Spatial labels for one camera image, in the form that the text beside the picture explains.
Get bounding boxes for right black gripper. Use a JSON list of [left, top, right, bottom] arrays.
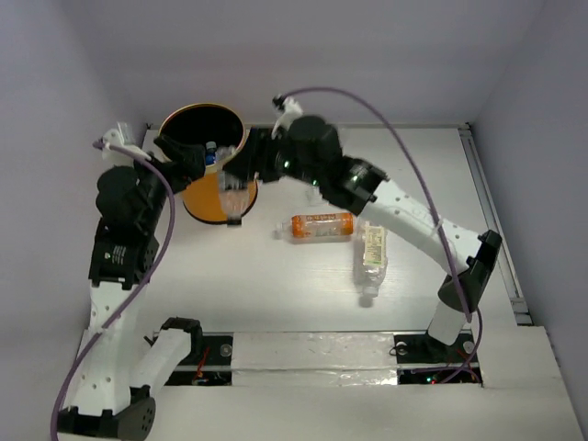
[[225, 123, 324, 187]]

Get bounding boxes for blue label water bottle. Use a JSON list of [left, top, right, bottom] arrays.
[[205, 141, 220, 166]]

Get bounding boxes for small black cap bottle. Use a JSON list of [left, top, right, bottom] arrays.
[[218, 171, 249, 226]]

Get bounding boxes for orange label plastic bottle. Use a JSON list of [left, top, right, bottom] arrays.
[[274, 212, 355, 240]]

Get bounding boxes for green label clear bottle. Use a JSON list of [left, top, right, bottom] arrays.
[[353, 218, 388, 308]]

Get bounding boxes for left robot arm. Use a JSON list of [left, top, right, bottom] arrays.
[[50, 130, 206, 440]]

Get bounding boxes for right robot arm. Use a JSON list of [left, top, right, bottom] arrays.
[[222, 115, 503, 360]]

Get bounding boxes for orange cylindrical bin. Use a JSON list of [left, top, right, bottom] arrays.
[[157, 104, 258, 225]]

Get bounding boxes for silver tape strip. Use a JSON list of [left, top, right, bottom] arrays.
[[231, 332, 398, 388]]

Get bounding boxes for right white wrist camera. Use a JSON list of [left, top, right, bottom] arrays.
[[271, 95, 304, 139]]

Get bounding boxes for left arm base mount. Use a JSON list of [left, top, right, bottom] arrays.
[[165, 334, 233, 387]]

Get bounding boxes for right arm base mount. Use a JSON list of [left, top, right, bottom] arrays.
[[389, 331, 482, 385]]

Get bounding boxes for aluminium rail right edge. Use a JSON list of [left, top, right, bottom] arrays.
[[458, 123, 535, 326]]

